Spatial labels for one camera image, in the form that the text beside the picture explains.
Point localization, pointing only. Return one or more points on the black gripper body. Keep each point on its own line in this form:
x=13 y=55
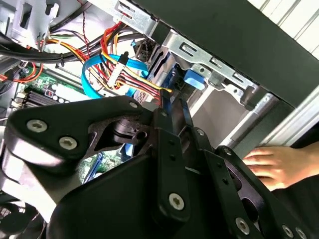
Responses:
x=112 y=204

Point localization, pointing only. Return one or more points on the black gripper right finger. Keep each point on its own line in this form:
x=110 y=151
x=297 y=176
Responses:
x=221 y=173

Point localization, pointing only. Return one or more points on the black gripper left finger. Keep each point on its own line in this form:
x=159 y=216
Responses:
x=74 y=117

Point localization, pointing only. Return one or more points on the person's bare hand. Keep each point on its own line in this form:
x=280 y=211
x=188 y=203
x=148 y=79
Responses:
x=279 y=166

